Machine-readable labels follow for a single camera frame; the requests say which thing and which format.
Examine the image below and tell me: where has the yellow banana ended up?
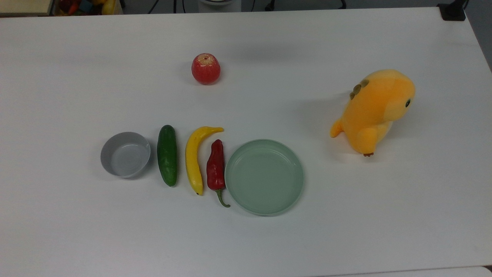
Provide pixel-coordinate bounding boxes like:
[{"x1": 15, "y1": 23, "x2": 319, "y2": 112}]
[{"x1": 185, "y1": 126, "x2": 224, "y2": 196}]

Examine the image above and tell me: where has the orange plush toy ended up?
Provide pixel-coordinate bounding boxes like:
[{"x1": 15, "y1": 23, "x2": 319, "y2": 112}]
[{"x1": 330, "y1": 69, "x2": 416, "y2": 157}]

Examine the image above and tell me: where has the black corner clamp mount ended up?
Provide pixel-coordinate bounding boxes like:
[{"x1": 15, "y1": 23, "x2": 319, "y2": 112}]
[{"x1": 437, "y1": 0, "x2": 470, "y2": 22}]

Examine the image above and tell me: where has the green cucumber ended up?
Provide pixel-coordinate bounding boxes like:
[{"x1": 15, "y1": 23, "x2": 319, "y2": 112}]
[{"x1": 157, "y1": 125, "x2": 178, "y2": 187}]

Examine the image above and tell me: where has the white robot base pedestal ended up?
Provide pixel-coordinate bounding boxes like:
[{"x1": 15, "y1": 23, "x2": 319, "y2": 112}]
[{"x1": 198, "y1": 0, "x2": 242, "y2": 13}]

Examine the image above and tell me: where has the pale green round plate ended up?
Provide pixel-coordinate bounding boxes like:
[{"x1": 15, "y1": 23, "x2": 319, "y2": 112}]
[{"x1": 225, "y1": 139, "x2": 304, "y2": 216}]

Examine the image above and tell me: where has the tan cardboard box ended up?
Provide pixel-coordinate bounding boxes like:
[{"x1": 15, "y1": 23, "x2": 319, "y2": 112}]
[{"x1": 0, "y1": 0, "x2": 53, "y2": 17}]

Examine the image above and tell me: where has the red chili pepper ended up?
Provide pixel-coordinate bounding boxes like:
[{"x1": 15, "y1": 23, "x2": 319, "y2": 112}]
[{"x1": 206, "y1": 139, "x2": 231, "y2": 208}]

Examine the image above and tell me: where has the grey round bowl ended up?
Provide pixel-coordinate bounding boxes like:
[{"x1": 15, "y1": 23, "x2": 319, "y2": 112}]
[{"x1": 100, "y1": 132, "x2": 151, "y2": 179}]

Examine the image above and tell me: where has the clear bin of toy fruit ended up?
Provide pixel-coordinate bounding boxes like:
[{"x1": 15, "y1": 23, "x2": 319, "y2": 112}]
[{"x1": 52, "y1": 0, "x2": 123, "y2": 16}]

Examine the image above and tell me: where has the red apple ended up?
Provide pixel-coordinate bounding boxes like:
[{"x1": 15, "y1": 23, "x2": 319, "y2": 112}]
[{"x1": 191, "y1": 53, "x2": 221, "y2": 85}]

